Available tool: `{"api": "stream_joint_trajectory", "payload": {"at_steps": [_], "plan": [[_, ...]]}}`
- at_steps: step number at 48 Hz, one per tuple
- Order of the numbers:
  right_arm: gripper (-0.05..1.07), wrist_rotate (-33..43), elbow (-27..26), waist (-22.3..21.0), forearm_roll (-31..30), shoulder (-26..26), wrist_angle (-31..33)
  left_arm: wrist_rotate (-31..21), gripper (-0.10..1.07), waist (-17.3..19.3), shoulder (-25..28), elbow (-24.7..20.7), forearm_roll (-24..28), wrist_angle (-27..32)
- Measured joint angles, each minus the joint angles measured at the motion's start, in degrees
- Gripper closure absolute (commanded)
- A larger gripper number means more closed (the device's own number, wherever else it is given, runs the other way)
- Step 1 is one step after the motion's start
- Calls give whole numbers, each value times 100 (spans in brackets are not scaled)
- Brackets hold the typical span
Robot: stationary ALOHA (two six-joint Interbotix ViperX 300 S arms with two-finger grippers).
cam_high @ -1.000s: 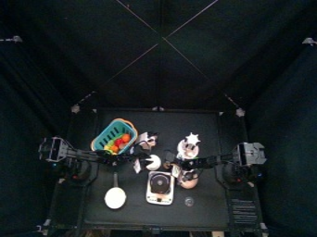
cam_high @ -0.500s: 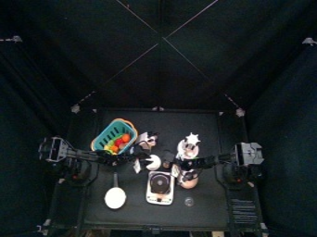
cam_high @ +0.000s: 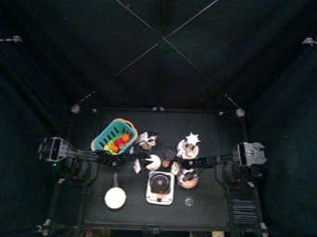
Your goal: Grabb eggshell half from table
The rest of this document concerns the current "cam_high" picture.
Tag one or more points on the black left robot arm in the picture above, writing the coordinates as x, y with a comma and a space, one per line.
82, 154

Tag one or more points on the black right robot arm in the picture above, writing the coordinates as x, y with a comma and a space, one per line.
215, 160

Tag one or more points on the white round dome piece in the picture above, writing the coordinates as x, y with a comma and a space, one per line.
154, 163

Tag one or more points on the white toy citrus juicer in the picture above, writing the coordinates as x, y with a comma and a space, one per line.
189, 149

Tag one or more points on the red toy fruit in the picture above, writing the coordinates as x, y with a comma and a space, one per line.
120, 142

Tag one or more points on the orange toy fruit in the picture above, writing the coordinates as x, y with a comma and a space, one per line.
126, 137

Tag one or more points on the yellow toy fruit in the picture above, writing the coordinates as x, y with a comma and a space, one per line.
109, 148

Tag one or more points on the green toy fruit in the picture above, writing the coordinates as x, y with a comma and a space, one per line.
110, 143

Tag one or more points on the teal toy basket orange rim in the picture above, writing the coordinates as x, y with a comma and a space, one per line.
108, 132

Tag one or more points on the white toy induction cooker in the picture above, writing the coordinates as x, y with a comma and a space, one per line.
160, 197

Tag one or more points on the white toy frying pan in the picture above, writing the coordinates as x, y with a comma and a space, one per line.
116, 197

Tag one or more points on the silver frame clamp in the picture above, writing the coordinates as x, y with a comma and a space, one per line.
15, 39
240, 112
308, 40
75, 108

